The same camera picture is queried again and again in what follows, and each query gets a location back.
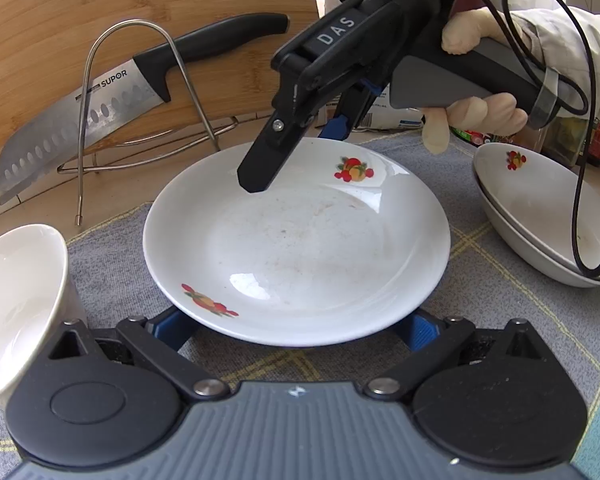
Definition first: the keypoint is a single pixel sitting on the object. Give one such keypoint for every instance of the bamboo cutting board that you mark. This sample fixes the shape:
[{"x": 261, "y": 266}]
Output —
[{"x": 130, "y": 0}]

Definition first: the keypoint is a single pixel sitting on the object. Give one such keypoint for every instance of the person's right forearm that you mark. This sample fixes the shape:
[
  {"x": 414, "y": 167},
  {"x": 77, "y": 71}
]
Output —
[{"x": 590, "y": 50}]

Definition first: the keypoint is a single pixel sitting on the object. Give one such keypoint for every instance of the person's right hand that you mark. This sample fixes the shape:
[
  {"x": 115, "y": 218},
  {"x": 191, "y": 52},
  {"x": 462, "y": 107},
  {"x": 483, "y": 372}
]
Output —
[{"x": 490, "y": 115}]

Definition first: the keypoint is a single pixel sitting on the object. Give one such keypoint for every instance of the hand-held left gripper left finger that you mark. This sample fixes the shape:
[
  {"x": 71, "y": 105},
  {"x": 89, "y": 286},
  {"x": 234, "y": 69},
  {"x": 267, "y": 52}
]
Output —
[{"x": 172, "y": 332}]

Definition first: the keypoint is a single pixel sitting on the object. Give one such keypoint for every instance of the grey teal checked cloth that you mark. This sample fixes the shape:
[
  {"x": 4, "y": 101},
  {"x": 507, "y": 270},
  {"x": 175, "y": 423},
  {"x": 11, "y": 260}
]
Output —
[{"x": 480, "y": 320}]

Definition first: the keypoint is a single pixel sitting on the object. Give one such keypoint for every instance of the white floral plate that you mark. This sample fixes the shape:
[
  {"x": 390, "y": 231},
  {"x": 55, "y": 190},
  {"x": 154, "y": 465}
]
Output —
[
  {"x": 530, "y": 200},
  {"x": 300, "y": 260},
  {"x": 525, "y": 259}
]

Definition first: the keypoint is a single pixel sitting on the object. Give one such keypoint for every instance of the plain white bowl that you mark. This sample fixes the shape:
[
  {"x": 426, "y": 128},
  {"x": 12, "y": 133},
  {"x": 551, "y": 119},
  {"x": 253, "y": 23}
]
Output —
[{"x": 15, "y": 300}]

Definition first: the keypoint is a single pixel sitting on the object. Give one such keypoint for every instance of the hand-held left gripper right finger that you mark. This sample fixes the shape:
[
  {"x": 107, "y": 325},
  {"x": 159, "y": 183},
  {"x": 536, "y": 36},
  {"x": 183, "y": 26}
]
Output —
[{"x": 420, "y": 332}]

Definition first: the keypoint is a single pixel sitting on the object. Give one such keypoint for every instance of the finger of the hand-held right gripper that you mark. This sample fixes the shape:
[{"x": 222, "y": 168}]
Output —
[
  {"x": 342, "y": 122},
  {"x": 265, "y": 160}
]

